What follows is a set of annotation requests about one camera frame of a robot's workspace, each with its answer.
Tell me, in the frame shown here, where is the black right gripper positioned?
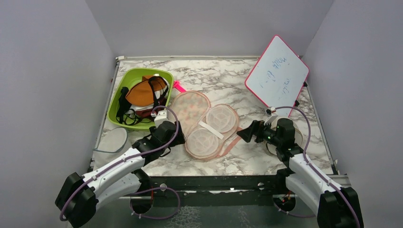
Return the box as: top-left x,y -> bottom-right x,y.
237,119 -> 282,147

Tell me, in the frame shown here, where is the orange bra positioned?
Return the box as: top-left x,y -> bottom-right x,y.
125,75 -> 169,107

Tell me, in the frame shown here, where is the peach patterned mesh laundry bag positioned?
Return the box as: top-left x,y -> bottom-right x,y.
170,91 -> 241,160

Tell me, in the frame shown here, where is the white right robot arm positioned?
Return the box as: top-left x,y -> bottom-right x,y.
237,118 -> 364,228

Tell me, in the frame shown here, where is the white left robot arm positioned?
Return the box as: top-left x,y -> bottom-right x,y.
55,121 -> 185,228

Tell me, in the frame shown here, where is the dark red bra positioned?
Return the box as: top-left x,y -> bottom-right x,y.
135,98 -> 167,121

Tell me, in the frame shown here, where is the black bra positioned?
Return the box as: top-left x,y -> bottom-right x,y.
116,87 -> 139,125

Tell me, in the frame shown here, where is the white round mesh bag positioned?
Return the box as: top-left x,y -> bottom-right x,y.
93,127 -> 131,170

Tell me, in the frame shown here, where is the white cloth garment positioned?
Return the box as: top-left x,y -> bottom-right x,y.
125,84 -> 169,110

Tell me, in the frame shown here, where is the pink plastic clip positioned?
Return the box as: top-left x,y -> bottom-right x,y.
173,80 -> 187,93

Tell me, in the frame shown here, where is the pink framed whiteboard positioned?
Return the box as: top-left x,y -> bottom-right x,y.
244,35 -> 309,117

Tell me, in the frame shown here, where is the green plastic basket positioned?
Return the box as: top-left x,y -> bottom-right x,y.
106,68 -> 174,131

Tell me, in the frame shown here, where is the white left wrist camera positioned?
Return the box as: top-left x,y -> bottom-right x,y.
154,110 -> 169,127

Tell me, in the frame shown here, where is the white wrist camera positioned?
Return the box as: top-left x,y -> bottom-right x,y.
154,110 -> 169,127
265,107 -> 278,125

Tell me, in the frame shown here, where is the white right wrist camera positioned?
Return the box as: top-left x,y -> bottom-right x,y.
265,107 -> 278,125

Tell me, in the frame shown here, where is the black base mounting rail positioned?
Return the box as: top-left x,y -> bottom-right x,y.
129,175 -> 296,209

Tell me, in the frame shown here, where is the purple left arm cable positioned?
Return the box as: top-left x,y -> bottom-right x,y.
59,105 -> 180,221

